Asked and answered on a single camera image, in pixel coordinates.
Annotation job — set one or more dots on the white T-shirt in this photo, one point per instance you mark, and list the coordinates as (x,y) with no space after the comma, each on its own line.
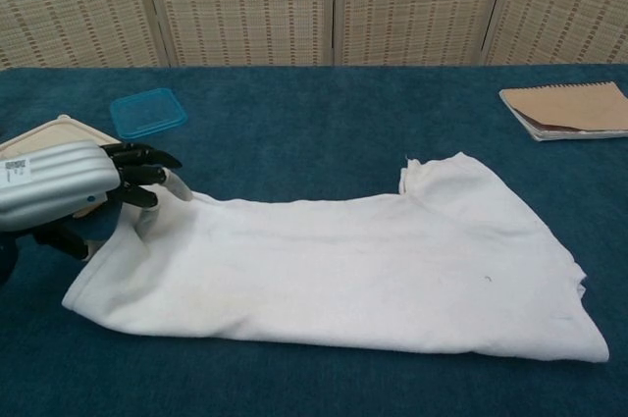
(343,265)

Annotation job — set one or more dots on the blue plush table cover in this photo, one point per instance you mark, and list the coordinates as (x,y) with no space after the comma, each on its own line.
(294,118)

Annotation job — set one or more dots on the woven folding screen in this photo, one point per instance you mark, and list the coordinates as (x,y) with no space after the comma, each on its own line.
(245,5)

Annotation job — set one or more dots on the beige lidded food box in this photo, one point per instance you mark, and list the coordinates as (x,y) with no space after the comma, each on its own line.
(59,132)

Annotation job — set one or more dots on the brown spiral notebook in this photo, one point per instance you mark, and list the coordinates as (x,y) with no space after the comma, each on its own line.
(569,105)

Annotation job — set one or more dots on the blue square plastic lid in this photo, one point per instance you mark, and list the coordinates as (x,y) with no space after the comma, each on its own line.
(147,113)

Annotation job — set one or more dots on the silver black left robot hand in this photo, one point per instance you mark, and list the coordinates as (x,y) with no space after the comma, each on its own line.
(54,186)

